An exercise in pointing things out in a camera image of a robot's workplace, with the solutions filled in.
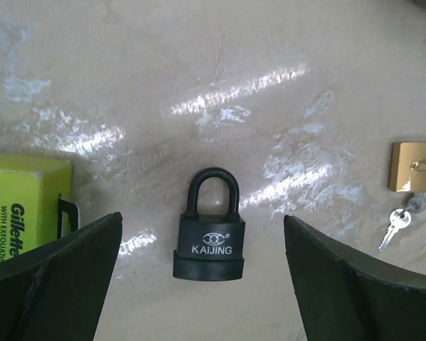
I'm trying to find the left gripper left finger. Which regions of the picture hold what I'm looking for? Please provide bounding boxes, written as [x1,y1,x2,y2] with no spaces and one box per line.
[0,212,122,340]

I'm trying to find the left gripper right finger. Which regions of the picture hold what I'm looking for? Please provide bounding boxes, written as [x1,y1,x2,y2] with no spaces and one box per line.
[284,215,426,341]

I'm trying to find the small silver keys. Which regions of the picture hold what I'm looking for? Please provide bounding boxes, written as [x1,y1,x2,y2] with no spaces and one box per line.
[378,193,426,251]

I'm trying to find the black padlock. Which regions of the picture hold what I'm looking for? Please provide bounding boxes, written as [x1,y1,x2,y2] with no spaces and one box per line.
[173,167,245,281]

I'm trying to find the brass padlock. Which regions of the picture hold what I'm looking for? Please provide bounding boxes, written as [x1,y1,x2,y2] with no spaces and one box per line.
[388,141,426,193]

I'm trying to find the green black product box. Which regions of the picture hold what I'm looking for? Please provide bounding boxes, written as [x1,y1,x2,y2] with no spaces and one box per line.
[0,153,80,262]

